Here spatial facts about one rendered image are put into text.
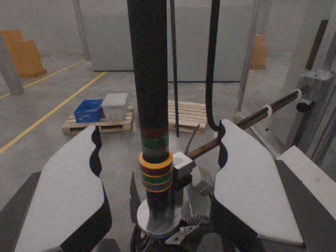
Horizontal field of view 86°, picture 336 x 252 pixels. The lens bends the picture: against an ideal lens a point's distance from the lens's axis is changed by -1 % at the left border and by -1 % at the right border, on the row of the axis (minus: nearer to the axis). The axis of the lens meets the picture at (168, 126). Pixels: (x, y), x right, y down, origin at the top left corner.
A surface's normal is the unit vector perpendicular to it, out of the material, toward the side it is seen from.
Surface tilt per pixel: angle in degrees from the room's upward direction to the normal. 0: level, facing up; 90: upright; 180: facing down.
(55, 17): 90
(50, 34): 90
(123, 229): 0
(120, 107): 95
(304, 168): 50
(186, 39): 90
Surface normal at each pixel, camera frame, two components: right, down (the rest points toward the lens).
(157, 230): -0.01, -0.87
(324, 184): -0.77, -0.53
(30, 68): 0.00, 0.50
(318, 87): -0.78, 0.32
